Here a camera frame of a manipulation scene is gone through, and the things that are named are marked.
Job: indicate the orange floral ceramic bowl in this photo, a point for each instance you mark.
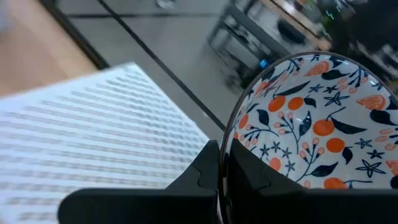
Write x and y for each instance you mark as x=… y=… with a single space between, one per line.
x=311 y=102

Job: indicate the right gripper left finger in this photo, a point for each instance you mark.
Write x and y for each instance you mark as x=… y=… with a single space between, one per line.
x=174 y=205

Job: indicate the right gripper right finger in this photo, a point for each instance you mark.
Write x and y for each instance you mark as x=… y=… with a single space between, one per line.
x=280 y=208

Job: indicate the black metal cart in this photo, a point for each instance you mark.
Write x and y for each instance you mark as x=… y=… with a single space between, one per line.
x=248 y=40

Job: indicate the white riser shelf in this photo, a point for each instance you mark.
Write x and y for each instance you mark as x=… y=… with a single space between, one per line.
x=93 y=124

